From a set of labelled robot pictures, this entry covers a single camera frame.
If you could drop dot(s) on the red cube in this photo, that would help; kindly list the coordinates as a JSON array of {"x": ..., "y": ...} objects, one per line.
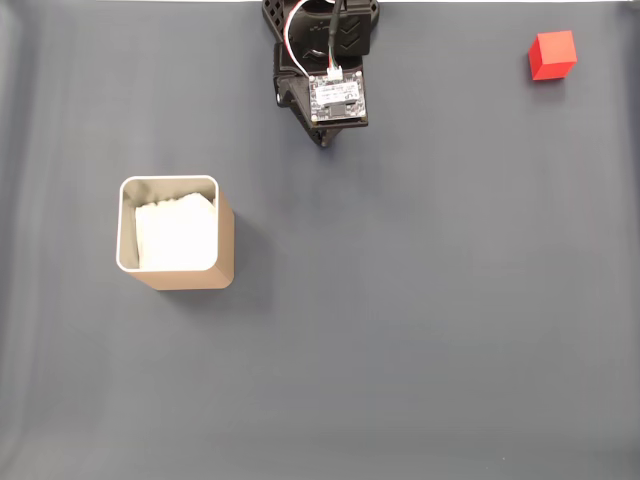
[{"x": 552, "y": 55}]

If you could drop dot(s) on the tan square box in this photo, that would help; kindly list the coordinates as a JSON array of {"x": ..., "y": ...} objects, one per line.
[{"x": 190, "y": 280}]

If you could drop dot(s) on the white tissue paper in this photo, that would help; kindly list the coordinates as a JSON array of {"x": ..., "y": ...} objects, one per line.
[{"x": 175, "y": 235}]

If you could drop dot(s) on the dark grey mat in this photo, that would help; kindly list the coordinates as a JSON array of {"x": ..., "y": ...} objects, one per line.
[{"x": 400, "y": 300}]

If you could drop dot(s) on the camera circuit board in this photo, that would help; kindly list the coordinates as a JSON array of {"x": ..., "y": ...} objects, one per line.
[{"x": 337, "y": 95}]

